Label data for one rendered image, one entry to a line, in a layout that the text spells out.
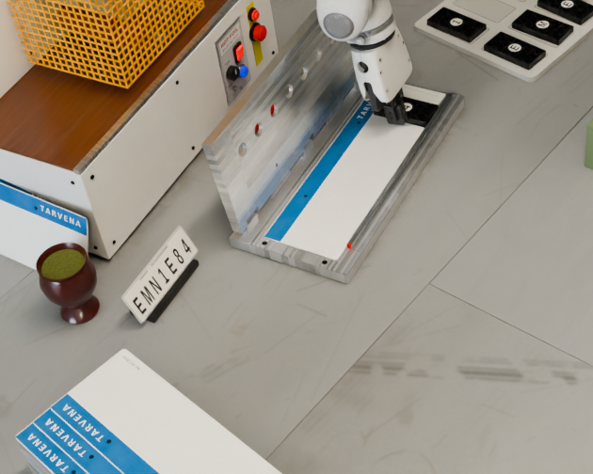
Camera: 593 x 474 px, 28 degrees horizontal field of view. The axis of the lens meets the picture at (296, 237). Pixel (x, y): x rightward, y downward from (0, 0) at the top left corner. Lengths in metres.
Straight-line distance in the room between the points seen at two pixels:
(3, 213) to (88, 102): 0.22
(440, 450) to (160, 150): 0.68
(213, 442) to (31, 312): 0.46
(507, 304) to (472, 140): 0.36
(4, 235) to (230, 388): 0.48
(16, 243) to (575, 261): 0.86
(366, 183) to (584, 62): 0.48
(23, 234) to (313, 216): 0.46
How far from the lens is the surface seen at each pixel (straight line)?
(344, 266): 1.76
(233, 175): 1.76
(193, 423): 1.53
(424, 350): 1.68
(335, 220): 1.83
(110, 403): 1.58
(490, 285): 1.76
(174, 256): 1.81
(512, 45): 2.14
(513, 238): 1.82
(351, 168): 1.92
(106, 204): 1.82
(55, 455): 1.56
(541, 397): 1.63
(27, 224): 1.88
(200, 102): 1.98
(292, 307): 1.75
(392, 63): 1.89
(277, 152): 1.86
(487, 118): 2.02
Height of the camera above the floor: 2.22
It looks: 46 degrees down
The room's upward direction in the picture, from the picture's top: 10 degrees counter-clockwise
